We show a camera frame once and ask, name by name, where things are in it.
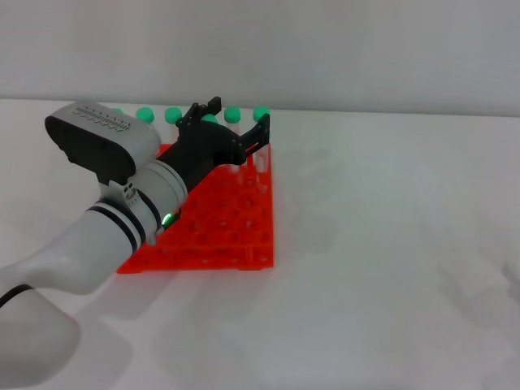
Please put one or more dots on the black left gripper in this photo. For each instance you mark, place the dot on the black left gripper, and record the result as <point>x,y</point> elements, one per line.
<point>203,150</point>

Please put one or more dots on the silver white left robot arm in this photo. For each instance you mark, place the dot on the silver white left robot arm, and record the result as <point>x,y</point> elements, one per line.
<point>101,243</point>

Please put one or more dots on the red plastic test tube rack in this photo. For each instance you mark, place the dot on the red plastic test tube rack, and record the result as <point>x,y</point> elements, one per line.
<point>227,227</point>

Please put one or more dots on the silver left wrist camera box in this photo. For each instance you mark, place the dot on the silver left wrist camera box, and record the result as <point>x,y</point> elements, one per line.
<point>101,142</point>

